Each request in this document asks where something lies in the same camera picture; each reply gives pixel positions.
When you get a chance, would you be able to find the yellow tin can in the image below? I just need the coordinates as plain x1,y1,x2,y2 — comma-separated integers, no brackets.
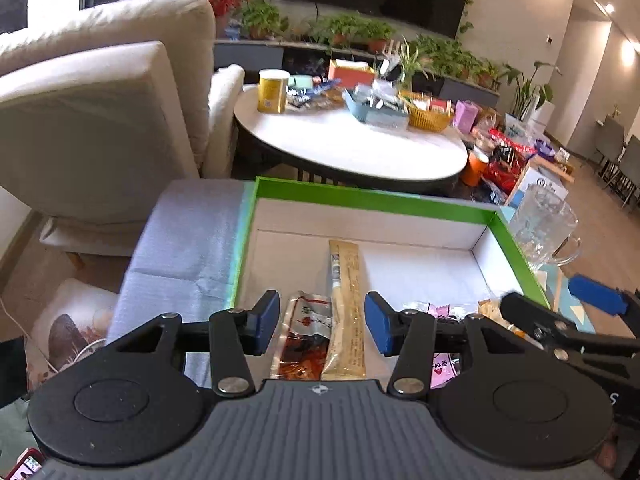
257,68,290,114

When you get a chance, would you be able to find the clear glass beer mug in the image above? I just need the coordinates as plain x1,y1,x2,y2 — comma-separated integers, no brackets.
509,185,582,271

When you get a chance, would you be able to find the red silver meat snack packet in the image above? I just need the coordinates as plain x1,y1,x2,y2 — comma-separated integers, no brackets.
269,290,332,382

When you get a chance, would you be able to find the light blue table mat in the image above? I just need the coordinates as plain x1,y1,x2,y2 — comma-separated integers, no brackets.
536,264,594,333

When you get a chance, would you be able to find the long beige snack stick packet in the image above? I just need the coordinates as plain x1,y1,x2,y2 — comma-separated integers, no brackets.
321,240,367,382

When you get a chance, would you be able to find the red snack bag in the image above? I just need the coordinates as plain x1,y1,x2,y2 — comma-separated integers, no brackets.
483,129,526,194

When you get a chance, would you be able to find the pink small box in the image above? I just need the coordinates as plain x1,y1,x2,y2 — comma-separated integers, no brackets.
451,100,480,133

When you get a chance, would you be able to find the orange cup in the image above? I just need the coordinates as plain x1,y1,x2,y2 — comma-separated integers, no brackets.
460,148,489,188

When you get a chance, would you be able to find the green white cardboard box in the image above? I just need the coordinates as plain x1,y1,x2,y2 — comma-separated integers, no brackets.
233,178,547,310

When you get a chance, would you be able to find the grey dining chair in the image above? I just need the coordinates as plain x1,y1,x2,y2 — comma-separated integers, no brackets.
596,116,625,177

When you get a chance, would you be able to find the blue plastic basket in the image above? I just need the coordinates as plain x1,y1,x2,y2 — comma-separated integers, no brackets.
342,89,409,128

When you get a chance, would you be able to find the cream fabric sofa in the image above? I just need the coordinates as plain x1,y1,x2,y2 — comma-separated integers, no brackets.
1,0,244,257

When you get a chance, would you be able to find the orange tissue box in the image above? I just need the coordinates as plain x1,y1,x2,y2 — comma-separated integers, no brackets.
328,60,375,89

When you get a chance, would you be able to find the round white coffee table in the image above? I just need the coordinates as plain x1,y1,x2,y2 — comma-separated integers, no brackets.
234,88,468,185

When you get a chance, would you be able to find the tall green floor plant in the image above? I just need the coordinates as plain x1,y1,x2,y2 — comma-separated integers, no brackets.
499,61,562,122

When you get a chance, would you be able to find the yellow woven basket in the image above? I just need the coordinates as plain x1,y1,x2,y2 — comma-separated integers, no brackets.
399,90,454,133

